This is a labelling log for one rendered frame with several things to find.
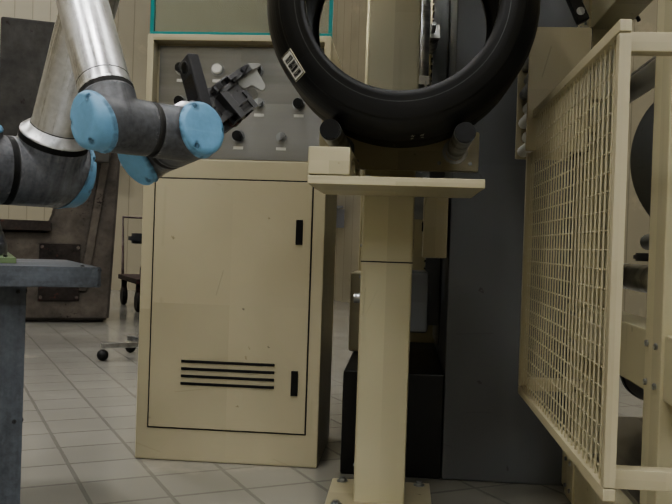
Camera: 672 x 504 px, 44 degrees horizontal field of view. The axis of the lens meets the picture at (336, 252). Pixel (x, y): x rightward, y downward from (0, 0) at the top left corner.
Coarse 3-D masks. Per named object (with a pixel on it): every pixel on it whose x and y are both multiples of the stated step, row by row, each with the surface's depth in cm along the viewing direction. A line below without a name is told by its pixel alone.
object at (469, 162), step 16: (320, 144) 208; (352, 144) 207; (368, 144) 207; (432, 144) 206; (368, 160) 207; (384, 160) 207; (400, 160) 206; (416, 160) 206; (432, 160) 206; (448, 160) 205; (464, 160) 205
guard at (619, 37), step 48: (624, 48) 120; (576, 96) 152; (624, 96) 120; (624, 144) 120; (528, 192) 207; (576, 192) 149; (624, 192) 120; (528, 240) 206; (528, 288) 203; (576, 288) 146; (528, 336) 200; (528, 384) 197; (576, 384) 143; (576, 432) 143
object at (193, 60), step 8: (192, 56) 158; (184, 64) 158; (192, 64) 157; (200, 64) 158; (184, 72) 158; (192, 72) 156; (200, 72) 157; (184, 80) 159; (192, 80) 157; (200, 80) 157; (184, 88) 159; (192, 88) 157; (200, 88) 156; (192, 96) 157; (200, 96) 155; (208, 96) 156; (208, 104) 156
